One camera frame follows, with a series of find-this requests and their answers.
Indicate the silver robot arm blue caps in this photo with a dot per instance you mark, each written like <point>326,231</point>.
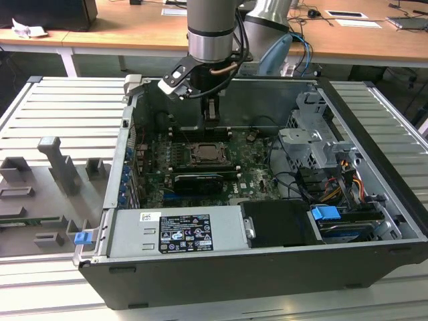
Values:
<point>209,20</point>

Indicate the CPU socket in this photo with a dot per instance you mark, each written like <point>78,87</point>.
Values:
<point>192,162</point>

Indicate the blue expansion slot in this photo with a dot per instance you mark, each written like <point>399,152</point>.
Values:
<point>175,196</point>

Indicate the copper coloured curved tube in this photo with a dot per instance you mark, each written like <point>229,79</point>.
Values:
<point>222,70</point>

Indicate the grey plastic case latch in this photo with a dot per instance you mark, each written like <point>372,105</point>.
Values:
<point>132,83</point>

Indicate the black graphics card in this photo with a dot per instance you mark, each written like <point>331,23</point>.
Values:
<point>197,184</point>

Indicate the green motherboard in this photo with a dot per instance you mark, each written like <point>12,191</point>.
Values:
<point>257,174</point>

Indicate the metal drive cage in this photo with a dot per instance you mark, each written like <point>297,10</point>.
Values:
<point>301,137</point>

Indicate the blue card retention clip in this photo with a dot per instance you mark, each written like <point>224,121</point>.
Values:
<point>126,174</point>
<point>124,191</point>
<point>128,153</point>

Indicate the wooden desk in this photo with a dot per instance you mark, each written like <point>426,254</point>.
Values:
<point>351,40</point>
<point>100,36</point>

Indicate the black computer mouse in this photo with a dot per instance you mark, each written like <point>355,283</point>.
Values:
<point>313,13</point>

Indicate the black plastic air shroud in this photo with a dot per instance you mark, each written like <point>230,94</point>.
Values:
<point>281,224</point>

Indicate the white paper sheet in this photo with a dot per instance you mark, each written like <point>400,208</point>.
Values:
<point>359,23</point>

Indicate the grey power supply unit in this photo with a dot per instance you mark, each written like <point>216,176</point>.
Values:
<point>133,234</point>

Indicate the blue disk carrier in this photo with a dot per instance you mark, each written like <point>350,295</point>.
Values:
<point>324,213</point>

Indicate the black computer box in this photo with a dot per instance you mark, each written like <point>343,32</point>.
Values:
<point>43,13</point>

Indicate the crumpled white paper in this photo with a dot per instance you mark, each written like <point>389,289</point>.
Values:
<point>26,30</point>

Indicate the blue case latch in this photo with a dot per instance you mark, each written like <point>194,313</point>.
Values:
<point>83,239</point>

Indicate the black and grey PC case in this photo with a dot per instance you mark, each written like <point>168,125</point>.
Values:
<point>200,284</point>

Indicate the hard disk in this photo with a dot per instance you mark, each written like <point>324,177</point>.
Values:
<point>347,230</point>

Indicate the grey laptop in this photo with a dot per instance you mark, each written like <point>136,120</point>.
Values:
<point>408,21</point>

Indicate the grey parts rack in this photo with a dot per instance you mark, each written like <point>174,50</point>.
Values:
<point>33,207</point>

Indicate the green RAM stick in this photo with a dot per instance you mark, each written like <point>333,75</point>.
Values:
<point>30,220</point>

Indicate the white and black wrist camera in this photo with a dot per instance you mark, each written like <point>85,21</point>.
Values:
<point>174,80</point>

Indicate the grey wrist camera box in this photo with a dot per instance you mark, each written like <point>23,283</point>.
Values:
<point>249,69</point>

